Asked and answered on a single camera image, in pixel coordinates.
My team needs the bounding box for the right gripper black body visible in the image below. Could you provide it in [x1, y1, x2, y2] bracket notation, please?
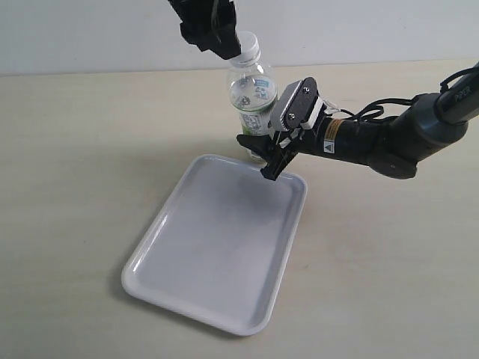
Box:
[260, 125, 326, 181]

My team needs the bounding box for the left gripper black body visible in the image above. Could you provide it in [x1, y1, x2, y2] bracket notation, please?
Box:
[168, 0, 237, 52]

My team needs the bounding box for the white bottle cap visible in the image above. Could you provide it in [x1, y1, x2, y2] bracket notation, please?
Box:
[230, 31, 260, 64]

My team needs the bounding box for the clear plastic water bottle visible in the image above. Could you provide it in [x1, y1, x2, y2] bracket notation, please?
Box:
[227, 52, 279, 163]

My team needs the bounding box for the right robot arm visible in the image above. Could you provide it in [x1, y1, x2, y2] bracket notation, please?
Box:
[237, 66, 478, 180]

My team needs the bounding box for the white plastic tray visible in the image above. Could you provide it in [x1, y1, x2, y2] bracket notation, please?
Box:
[121, 154, 308, 337]

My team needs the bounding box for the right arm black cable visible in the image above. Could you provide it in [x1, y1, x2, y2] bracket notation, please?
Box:
[329, 69, 479, 123]

